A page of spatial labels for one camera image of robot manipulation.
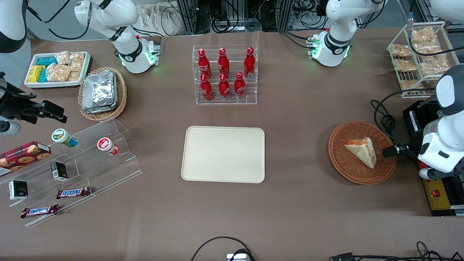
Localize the yellow snack packet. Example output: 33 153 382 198
28 65 46 83

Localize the black machine power cable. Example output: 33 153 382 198
370 88 437 162

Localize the red plaid cookie box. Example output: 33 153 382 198
0 141 51 177

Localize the black looped table cable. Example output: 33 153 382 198
190 236 256 261

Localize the small black white carton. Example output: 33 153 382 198
8 180 28 200

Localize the black machine yellow panel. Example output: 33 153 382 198
402 98 464 217

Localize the clear acrylic bottle rack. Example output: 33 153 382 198
192 45 258 105

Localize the snickers chocolate bar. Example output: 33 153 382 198
56 187 92 199
21 204 59 219

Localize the white rectangular snack tray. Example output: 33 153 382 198
24 51 92 90

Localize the silver foil packet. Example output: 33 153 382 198
82 70 118 114

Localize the beige cloth bag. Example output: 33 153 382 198
136 4 184 37

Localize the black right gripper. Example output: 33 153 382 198
0 95 68 124

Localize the green lid yoghurt cup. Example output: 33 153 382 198
51 128 79 148

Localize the red lid yoghurt cup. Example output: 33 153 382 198
97 137 120 156

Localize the cream plastic tray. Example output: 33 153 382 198
181 126 266 184

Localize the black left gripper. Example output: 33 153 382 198
382 130 426 158

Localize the clear acrylic step display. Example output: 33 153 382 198
0 118 143 228

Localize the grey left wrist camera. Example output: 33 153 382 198
418 167 436 181

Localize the triangular sandwich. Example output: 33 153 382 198
344 137 377 169

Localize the oval light wicker basket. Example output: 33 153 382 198
78 67 128 122

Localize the white wire rack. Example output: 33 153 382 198
386 21 464 99

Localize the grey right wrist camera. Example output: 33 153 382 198
0 121 21 135

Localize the round brown wicker basket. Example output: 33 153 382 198
328 121 397 186

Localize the red cola bottle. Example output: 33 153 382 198
244 47 256 79
219 74 231 101
218 47 230 77
200 74 214 101
234 72 246 100
198 49 212 78

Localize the clear bag fried snack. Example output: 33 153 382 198
392 59 417 72
420 54 452 75
399 80 424 91
410 27 436 43
414 42 441 55
391 44 413 58

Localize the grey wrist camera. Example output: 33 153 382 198
418 167 436 181
0 121 21 135

